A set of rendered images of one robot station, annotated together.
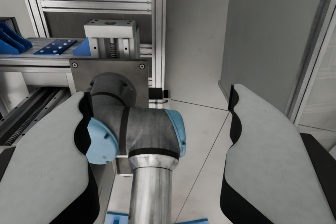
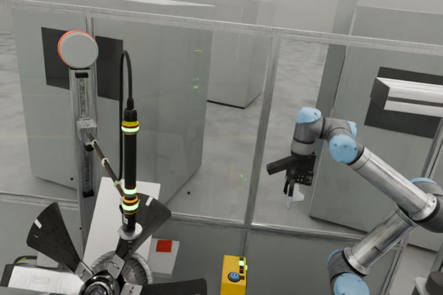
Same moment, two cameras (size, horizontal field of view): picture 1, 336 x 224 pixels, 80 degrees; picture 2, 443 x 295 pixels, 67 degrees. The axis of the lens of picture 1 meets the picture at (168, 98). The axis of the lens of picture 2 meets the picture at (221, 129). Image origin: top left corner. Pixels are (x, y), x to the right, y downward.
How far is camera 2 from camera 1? 1.24 m
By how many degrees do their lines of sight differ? 72
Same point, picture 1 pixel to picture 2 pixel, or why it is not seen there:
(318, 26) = (277, 231)
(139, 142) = (343, 265)
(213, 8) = not seen: outside the picture
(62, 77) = not seen: outside the picture
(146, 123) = (333, 267)
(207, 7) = not seen: outside the picture
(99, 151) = (354, 282)
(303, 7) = (267, 244)
